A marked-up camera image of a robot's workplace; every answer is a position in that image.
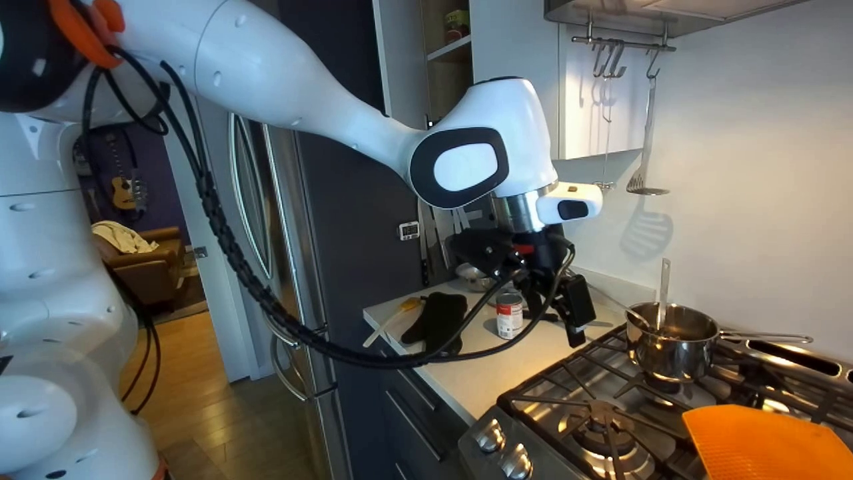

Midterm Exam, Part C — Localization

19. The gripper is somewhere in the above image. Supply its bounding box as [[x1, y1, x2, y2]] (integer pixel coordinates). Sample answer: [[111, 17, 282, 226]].
[[517, 229, 598, 349]]

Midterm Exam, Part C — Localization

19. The red and white can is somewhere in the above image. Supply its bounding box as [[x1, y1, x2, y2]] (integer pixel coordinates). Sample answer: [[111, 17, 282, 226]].
[[496, 291, 526, 341]]

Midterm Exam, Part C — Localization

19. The stainless steel stove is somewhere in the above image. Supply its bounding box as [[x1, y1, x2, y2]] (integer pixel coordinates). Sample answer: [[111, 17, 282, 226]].
[[456, 319, 853, 480]]

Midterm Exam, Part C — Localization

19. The stove burner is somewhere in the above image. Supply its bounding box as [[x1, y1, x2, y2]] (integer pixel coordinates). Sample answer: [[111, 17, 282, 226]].
[[561, 400, 659, 479]]

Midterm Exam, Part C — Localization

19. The stove knob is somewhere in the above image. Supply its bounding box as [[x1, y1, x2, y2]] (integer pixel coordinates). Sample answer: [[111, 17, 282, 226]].
[[500, 443, 534, 480], [474, 419, 506, 455]]

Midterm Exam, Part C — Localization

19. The orange placemat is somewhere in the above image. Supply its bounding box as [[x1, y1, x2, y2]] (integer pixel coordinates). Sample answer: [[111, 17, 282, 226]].
[[682, 404, 853, 480]]

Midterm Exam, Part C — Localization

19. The metal bowl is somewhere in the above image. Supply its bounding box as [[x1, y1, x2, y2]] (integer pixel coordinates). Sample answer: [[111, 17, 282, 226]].
[[454, 261, 498, 293]]

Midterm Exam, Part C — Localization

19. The metal utensil in pot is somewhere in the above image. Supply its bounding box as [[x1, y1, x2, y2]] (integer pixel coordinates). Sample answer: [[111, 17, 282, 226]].
[[656, 258, 672, 332]]

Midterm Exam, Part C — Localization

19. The black oven mitt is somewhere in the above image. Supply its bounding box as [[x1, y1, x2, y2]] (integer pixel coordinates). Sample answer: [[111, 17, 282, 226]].
[[400, 291, 470, 355]]

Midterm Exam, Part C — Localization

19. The stainless steel pot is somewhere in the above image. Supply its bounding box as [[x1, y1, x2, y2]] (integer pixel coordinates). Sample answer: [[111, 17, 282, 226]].
[[624, 301, 814, 385]]

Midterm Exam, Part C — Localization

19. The row of knives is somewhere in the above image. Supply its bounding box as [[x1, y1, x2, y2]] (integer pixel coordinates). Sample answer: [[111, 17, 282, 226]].
[[417, 199, 482, 286]]

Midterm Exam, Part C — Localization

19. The yellow spatula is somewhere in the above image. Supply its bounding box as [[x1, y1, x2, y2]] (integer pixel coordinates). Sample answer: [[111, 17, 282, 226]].
[[363, 297, 425, 349]]

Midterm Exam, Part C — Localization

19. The slotted metal spatula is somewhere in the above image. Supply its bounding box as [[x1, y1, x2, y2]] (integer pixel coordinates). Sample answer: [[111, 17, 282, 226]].
[[626, 72, 671, 197]]

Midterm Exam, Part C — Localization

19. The thin metal utensil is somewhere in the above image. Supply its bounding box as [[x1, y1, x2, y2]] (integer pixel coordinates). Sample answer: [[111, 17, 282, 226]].
[[594, 79, 618, 193]]

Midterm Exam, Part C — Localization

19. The drawer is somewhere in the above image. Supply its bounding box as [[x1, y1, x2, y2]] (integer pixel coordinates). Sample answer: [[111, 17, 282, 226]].
[[381, 368, 470, 480]]

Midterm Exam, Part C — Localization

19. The refrigerator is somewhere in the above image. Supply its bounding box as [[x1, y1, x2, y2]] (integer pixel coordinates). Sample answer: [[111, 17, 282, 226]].
[[225, 0, 467, 480]]

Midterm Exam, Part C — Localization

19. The open shelf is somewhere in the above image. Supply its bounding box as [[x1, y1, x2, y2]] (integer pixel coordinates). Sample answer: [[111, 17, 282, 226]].
[[372, 0, 475, 130]]

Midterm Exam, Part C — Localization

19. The range hood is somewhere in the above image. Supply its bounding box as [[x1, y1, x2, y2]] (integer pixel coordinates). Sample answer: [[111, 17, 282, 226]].
[[543, 0, 812, 39]]

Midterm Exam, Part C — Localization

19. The brown armchair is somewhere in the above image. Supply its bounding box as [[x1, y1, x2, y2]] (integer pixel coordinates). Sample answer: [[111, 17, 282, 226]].
[[93, 226, 189, 309]]

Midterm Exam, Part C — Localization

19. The beige cloth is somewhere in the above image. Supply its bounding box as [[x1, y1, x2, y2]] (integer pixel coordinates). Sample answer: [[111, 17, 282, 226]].
[[91, 220, 160, 255]]

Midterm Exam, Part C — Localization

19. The guitar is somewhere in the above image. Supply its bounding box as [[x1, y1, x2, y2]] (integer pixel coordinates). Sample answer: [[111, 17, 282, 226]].
[[105, 129, 150, 215]]

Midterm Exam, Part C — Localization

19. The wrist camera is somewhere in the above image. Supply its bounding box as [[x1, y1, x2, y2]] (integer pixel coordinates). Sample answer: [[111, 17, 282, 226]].
[[450, 228, 527, 279]]

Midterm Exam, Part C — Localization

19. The metal hook rail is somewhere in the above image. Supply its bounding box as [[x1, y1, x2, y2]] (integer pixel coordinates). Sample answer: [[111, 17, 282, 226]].
[[571, 12, 678, 81]]

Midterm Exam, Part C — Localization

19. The refrigerator drawer handle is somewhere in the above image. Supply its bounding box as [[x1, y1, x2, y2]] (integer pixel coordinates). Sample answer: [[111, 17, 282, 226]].
[[269, 332, 337, 403]]

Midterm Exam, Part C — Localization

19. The refrigerator door handle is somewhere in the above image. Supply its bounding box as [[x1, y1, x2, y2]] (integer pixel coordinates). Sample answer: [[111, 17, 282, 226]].
[[261, 123, 329, 350]]

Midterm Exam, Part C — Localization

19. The black cable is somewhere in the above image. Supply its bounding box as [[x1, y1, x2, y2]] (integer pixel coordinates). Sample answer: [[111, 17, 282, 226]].
[[120, 287, 163, 417]]

